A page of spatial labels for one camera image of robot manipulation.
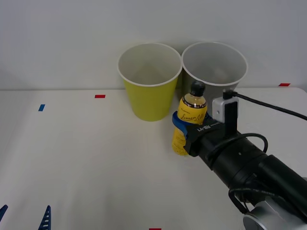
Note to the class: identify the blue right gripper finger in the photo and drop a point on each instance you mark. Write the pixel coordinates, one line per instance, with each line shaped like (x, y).
(208, 117)
(178, 124)

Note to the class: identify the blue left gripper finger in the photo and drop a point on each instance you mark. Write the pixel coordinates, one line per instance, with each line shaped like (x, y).
(45, 220)
(3, 209)

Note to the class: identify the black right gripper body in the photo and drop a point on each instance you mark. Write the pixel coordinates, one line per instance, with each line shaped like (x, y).
(206, 130)

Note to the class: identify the yellow bottle with black cap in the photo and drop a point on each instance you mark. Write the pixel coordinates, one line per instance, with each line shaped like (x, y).
(192, 109)

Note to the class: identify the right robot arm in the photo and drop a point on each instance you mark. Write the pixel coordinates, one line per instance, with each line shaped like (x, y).
(242, 163)

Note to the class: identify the yellow-green plastic waste bin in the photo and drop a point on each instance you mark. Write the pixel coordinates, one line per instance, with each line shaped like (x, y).
(149, 100)

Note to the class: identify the grey plastic waste bin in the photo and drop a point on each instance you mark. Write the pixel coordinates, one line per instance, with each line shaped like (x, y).
(213, 62)

